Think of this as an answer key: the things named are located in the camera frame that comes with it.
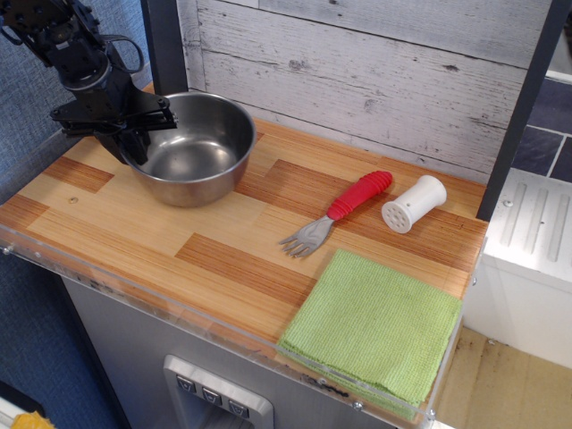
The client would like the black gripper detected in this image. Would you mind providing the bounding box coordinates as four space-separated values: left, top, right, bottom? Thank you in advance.
50 67 176 165

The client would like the stainless steel pan bowl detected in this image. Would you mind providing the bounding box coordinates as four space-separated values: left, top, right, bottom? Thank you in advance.
120 92 257 207

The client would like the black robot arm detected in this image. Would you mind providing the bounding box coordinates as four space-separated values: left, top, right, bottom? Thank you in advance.
1 1 176 165

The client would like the clear acrylic table guard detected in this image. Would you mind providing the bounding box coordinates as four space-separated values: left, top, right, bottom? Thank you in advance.
1 226 462 428

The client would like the silver dispenser button panel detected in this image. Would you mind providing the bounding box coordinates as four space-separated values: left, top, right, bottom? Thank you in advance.
164 355 274 428

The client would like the yellow object at corner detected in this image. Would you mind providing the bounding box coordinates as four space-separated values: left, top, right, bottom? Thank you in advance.
10 412 55 429

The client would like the green microfiber cloth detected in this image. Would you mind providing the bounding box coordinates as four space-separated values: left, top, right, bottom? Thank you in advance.
278 250 462 416

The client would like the white salt shaker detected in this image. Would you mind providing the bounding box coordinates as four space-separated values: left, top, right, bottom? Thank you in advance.
381 175 447 234

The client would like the white ridged appliance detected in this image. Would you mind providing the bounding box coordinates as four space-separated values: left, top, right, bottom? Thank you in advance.
464 169 571 367

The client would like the dark grey left post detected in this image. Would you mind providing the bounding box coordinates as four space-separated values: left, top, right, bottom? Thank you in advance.
140 0 188 95

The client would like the dark grey post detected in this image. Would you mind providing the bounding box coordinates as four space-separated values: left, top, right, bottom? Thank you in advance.
476 0 571 221
140 0 188 95

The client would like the red handled metal fork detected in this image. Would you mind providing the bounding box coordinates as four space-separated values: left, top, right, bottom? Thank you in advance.
279 171 393 257

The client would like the dark grey right post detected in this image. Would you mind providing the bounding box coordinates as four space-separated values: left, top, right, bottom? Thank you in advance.
476 0 571 221

